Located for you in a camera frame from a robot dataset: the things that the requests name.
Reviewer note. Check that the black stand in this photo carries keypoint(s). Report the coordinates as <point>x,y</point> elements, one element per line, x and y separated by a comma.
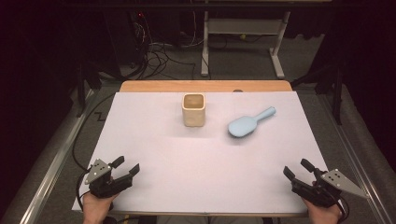
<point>330,79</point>
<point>90,77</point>

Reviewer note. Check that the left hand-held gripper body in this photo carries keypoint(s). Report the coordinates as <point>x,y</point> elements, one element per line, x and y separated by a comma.
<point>99,179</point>

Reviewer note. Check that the white table sheet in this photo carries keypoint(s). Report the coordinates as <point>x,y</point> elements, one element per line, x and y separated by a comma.
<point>193,168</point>

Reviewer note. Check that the aluminium rail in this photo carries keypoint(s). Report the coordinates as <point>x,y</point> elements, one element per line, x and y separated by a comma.
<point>53,165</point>
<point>358,161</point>

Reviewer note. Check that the beige square cup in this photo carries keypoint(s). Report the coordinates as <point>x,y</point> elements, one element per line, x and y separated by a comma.
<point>193,116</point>

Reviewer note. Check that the light blue hairbrush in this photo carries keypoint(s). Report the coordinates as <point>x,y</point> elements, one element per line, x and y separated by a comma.
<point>241,127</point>

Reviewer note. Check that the person's right hand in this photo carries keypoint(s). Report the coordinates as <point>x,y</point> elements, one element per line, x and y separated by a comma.
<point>323,216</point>

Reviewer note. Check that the person's left hand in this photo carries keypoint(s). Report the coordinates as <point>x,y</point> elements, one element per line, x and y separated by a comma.
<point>95,210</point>

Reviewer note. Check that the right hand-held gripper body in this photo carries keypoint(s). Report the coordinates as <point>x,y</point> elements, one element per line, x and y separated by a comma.
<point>339,182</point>

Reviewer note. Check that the white desk frame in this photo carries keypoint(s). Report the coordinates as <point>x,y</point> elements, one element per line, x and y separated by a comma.
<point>244,26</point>

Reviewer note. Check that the dark computer tower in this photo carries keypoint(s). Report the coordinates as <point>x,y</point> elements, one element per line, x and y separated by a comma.
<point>124,40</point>

